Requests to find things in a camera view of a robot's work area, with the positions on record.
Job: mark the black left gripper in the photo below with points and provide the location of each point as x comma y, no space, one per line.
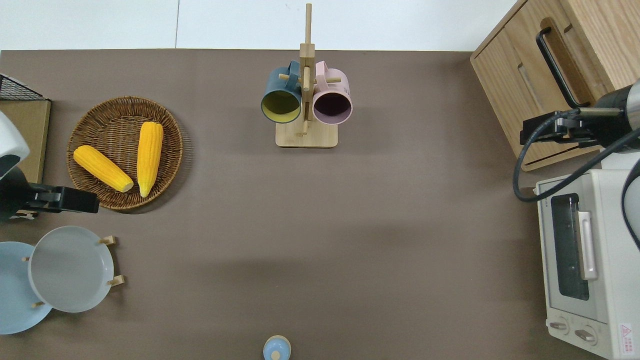
42,199

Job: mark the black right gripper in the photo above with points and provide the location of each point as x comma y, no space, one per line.
575,131

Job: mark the pink mug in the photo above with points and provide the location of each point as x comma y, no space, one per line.
332,90

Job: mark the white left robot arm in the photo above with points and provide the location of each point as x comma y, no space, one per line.
10,140

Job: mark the yellow corn cob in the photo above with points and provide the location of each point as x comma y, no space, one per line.
102,167
150,155

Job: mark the wooden drawer cabinet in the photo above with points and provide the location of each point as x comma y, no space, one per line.
505,100

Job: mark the grey plate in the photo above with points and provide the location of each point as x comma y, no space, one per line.
70,270

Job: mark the round wicker basket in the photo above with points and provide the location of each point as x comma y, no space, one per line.
115,125

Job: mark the wooden plate rack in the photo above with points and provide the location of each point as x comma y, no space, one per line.
118,281

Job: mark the light blue plate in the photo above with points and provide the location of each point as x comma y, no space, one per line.
15,295

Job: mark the white toaster oven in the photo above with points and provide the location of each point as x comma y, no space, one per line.
615,280

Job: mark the silver toaster knob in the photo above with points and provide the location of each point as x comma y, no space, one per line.
558,325
585,335

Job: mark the dark blue mug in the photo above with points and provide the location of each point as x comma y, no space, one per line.
280,85

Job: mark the wooden mug tree stand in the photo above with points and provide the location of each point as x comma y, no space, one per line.
306,135

